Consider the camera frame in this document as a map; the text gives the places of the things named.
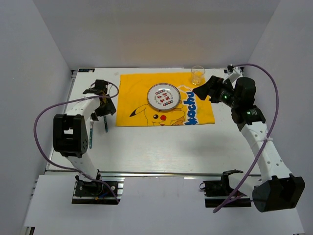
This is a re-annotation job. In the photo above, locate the black left table logo sticker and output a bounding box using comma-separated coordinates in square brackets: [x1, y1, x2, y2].
[78, 68, 95, 73]

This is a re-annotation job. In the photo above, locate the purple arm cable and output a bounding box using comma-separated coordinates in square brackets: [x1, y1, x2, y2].
[212, 63, 280, 213]
[33, 82, 120, 204]

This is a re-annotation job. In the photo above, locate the yellow Pikachu cloth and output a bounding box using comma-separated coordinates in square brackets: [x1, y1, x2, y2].
[116, 72, 215, 127]

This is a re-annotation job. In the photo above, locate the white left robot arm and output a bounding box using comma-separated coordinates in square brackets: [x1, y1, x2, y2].
[53, 80, 116, 195]

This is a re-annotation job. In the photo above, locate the round printed plate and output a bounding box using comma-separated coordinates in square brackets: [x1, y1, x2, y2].
[147, 83, 180, 111]

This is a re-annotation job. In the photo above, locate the metal knife teal handle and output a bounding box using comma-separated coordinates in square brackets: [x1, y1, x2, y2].
[103, 116, 108, 133]

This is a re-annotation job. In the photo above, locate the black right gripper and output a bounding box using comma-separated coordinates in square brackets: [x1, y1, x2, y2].
[192, 75, 240, 108]

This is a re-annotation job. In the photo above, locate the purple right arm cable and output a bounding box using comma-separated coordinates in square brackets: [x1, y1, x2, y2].
[212, 63, 280, 213]

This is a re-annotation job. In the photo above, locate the clear drinking glass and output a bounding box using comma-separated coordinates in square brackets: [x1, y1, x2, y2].
[191, 66, 205, 85]

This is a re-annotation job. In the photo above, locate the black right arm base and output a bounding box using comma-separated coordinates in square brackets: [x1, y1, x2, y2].
[199, 180, 251, 208]

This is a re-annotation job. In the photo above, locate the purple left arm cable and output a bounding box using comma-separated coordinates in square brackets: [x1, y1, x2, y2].
[33, 82, 120, 204]

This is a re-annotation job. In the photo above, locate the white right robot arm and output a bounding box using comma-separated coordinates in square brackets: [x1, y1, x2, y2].
[193, 64, 305, 213]

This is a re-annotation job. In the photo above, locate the metal fork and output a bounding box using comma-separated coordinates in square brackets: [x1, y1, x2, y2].
[89, 119, 94, 149]

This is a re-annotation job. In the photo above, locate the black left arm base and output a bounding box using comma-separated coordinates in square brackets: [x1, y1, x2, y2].
[71, 176, 123, 205]

